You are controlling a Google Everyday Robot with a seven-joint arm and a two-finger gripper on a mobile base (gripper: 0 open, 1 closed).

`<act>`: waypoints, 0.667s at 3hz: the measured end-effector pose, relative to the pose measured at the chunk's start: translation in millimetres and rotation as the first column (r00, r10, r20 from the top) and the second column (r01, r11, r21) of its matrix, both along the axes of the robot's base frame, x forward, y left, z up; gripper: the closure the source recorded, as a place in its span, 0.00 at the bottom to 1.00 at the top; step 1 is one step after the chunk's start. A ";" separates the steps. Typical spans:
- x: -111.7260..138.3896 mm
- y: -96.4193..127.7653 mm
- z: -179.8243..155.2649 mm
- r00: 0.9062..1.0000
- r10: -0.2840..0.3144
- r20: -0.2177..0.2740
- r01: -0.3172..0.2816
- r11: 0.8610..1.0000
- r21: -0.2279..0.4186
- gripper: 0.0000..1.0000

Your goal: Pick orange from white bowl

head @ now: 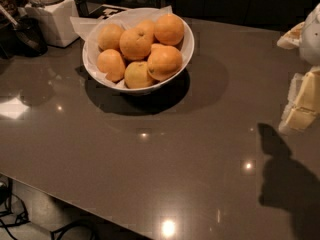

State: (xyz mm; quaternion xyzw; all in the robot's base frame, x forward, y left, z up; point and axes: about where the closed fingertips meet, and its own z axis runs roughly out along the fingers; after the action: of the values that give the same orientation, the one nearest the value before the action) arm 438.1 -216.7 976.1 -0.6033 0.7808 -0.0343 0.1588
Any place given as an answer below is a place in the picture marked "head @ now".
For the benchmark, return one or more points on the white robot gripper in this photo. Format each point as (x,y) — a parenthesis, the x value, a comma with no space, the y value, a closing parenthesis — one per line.
(310,39)

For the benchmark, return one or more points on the white ceramic bowl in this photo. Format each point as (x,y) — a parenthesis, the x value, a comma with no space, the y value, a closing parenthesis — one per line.
(185,46)

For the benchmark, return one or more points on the white paper bowl liner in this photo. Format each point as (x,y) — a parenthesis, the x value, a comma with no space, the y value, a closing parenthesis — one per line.
(88,29)

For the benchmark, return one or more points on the orange hidden at back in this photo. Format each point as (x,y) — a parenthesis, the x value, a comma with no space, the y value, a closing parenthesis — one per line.
(148,26)

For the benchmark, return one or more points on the yellowish orange at front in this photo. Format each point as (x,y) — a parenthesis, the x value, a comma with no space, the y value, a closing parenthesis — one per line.
(136,75)

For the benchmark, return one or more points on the black white marker card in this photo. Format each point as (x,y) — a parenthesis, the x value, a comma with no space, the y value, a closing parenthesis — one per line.
(105,11)

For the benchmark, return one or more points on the white square ceramic canister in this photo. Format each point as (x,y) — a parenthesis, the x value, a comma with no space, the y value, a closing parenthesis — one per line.
(54,22)

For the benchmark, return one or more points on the black round pot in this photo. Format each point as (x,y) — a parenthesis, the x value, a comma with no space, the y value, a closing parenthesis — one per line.
(27,40)

